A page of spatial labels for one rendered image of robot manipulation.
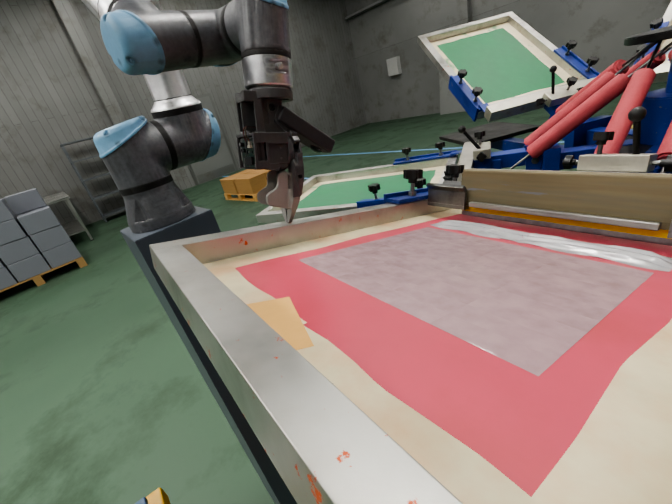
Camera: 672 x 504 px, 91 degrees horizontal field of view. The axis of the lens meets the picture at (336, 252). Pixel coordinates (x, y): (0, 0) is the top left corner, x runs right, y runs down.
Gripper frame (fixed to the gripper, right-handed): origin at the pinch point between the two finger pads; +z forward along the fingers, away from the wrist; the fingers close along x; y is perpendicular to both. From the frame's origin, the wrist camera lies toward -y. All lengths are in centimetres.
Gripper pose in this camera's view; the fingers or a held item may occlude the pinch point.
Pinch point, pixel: (291, 215)
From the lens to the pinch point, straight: 59.8
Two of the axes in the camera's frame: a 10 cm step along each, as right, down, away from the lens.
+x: 5.9, 2.2, -7.8
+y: -8.1, 2.1, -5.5
